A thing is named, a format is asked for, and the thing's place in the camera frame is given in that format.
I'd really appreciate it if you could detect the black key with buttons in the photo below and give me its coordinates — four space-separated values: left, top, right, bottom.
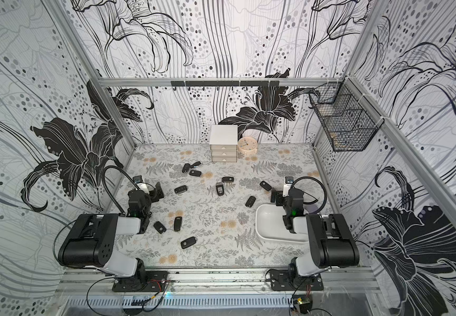
174 185 188 194

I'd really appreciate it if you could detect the white storage tray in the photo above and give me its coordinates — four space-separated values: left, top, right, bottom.
256 204 309 244

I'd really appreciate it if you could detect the black key front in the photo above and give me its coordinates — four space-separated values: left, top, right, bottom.
180 236 197 250

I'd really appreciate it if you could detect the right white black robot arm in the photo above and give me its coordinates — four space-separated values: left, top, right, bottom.
267 186 360 281

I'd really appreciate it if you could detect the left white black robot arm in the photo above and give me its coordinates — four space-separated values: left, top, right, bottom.
57 180 164 292

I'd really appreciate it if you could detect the black flip key upper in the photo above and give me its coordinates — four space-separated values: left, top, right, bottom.
182 163 191 173

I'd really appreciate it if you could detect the black VW key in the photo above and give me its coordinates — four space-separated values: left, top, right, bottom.
189 170 202 177

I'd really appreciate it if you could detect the black Audi key fob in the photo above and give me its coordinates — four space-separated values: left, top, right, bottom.
215 182 225 196

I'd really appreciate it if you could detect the pink round alarm clock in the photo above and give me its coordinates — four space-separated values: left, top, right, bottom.
237 136 258 156

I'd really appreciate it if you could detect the white mini drawer cabinet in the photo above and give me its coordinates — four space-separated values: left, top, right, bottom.
209 125 238 163

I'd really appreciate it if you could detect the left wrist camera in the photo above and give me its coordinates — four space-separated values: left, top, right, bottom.
133 175 149 193

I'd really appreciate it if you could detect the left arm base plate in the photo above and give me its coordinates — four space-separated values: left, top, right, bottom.
112 271 169 293

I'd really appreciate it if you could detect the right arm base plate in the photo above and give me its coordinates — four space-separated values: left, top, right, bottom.
265 269 324 292

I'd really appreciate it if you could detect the black wire wall basket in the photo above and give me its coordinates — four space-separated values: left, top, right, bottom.
308 78 379 152

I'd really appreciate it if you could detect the white cable duct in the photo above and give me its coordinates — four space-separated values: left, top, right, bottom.
67 294 291 309

